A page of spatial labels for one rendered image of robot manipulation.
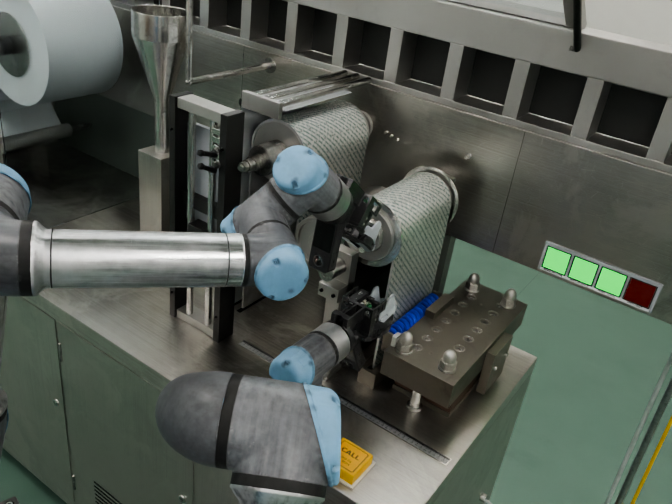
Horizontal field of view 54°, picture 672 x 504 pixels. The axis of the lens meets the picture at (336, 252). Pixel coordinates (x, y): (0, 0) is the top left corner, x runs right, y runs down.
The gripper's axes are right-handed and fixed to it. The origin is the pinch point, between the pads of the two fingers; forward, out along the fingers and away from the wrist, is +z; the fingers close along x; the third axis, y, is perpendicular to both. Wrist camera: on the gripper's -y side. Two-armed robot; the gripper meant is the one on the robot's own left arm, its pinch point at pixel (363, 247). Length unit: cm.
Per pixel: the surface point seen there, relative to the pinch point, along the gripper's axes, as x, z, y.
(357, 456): -15.9, 5.9, -35.7
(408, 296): -5.0, 21.9, -2.7
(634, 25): 16, 196, 186
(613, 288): -42, 31, 18
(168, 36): 67, -7, 26
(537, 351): -7, 215, 19
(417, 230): -4.9, 9.0, 9.2
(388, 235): -3.3, 0.5, 4.3
